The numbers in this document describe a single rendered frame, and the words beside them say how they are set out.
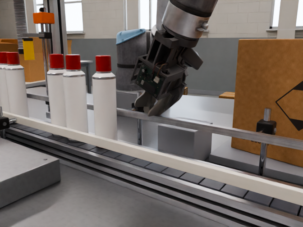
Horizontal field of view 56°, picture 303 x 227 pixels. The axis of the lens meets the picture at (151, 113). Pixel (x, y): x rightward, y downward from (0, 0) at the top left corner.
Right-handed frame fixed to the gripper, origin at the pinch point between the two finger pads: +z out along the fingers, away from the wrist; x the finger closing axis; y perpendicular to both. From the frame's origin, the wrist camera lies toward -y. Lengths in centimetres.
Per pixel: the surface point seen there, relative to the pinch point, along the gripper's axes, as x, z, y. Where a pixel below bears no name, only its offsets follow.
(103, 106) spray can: -8.0, 1.3, 6.7
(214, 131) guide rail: 14.3, -7.2, 2.0
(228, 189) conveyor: 22.3, -4.2, 9.2
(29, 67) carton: -161, 104, -84
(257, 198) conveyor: 26.4, -6.4, 9.2
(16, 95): -38.7, 19.4, 7.1
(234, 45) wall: -133, 131, -521
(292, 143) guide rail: 25.6, -13.8, 1.7
